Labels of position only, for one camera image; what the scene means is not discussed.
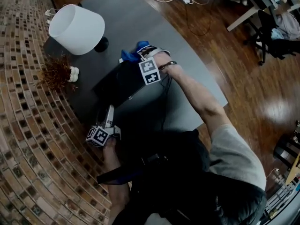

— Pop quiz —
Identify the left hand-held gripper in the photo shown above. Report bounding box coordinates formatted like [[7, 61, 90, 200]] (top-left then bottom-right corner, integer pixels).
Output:
[[85, 105, 122, 148]]

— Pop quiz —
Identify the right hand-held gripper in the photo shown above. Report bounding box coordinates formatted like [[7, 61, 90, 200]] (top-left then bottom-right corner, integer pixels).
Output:
[[137, 45, 171, 86]]

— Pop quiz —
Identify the blue cloth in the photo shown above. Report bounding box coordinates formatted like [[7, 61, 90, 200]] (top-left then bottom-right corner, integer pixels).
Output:
[[120, 40, 150, 63]]

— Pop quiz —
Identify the black box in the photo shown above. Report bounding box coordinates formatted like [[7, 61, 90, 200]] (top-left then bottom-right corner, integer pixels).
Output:
[[92, 59, 162, 108]]

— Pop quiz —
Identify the person's left forearm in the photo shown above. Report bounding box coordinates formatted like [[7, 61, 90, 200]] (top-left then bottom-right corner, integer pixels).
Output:
[[102, 139, 132, 225]]

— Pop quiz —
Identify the person's right forearm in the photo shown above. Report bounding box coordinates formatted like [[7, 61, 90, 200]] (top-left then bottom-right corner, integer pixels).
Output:
[[160, 63, 233, 137]]

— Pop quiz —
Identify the person's right hand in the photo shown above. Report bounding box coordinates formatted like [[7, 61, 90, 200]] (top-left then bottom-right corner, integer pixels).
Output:
[[155, 52, 173, 68]]

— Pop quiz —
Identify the person's black vest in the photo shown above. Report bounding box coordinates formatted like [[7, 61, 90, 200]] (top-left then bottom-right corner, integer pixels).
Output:
[[96, 129, 210, 187]]

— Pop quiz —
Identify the dried plant in white vase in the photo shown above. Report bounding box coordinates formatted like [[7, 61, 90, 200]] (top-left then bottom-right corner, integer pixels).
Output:
[[34, 54, 80, 94]]

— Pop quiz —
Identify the white shade table lamp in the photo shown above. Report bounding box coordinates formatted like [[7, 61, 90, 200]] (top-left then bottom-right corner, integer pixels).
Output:
[[48, 4, 110, 56]]

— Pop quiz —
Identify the long light office desk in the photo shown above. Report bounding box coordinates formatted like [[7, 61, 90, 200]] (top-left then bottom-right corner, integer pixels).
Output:
[[226, 0, 300, 32]]

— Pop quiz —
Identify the person's grey t-shirt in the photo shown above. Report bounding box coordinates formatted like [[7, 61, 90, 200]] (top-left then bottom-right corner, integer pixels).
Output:
[[209, 123, 267, 189]]

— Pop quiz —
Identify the black office chair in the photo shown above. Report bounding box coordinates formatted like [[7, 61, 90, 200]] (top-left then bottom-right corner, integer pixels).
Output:
[[243, 9, 300, 66]]

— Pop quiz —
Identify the pink backpack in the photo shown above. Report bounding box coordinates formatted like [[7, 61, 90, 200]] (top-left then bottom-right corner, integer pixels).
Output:
[[271, 12, 300, 41]]

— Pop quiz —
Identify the black stool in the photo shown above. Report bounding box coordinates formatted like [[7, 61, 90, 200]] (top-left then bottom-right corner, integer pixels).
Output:
[[273, 135, 300, 171]]

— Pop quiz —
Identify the dark wrist bracelet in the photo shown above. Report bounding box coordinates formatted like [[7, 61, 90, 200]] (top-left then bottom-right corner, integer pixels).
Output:
[[158, 60, 178, 71]]

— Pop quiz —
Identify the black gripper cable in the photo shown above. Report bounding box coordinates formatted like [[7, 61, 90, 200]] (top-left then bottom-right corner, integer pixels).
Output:
[[160, 75, 173, 131]]

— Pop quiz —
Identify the black floor cable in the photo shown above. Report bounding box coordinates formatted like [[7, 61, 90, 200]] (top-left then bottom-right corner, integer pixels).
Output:
[[185, 0, 213, 37]]

